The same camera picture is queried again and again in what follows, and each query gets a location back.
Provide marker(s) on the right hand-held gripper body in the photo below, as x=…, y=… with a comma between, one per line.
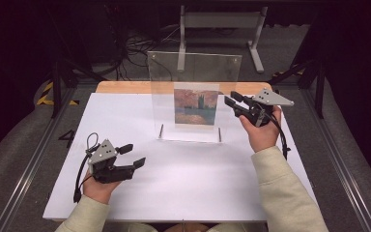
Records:
x=269, y=98

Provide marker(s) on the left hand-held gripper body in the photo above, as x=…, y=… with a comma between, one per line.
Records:
x=104, y=154

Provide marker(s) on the picture card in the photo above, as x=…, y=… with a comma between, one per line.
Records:
x=195, y=108

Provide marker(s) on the clear acrylic photo frame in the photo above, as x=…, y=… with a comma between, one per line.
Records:
x=164, y=96

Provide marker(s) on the person's left hand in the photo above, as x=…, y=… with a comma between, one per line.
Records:
x=98, y=191

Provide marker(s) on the person's right hand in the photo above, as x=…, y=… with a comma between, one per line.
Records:
x=264, y=137

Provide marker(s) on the yellow black hazard tape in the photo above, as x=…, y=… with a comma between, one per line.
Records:
x=286, y=72

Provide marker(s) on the white board sheet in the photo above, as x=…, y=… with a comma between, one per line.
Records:
x=180, y=180

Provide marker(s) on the black metal stand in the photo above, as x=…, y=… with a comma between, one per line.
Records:
x=58, y=87
x=319, y=90

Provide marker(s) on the wooden table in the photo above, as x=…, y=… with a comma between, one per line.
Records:
x=125, y=87

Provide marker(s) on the grey metal stand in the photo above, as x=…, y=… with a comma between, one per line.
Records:
x=222, y=20

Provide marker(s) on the aluminium floor rail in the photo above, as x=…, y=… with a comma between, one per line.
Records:
x=344, y=174
x=29, y=174

